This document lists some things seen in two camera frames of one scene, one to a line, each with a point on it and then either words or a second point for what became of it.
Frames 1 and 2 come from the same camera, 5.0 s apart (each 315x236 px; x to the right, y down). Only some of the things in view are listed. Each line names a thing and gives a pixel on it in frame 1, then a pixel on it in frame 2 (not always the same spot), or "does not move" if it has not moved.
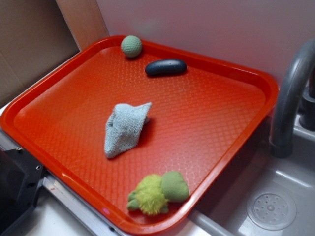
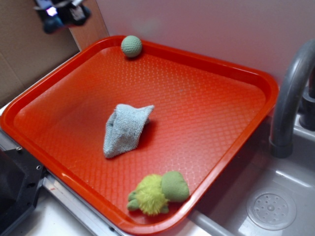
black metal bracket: [20, 176] does not move
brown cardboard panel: [35, 38] does not move
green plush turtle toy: [153, 192] does not move
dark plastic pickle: [166, 67] -> [52, 24]
